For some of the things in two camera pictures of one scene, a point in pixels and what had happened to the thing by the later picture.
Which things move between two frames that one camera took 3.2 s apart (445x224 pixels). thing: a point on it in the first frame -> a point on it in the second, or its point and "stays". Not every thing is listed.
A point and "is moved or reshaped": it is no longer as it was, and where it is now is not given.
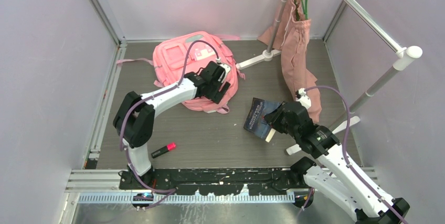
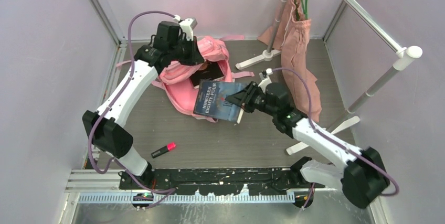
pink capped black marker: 169,147 stays
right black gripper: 273,118 -> 245,96
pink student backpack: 180,53 is moved or reshaped
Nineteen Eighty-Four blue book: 255,123 -> 210,101
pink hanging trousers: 291,36 stays
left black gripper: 215,96 -> 195,57
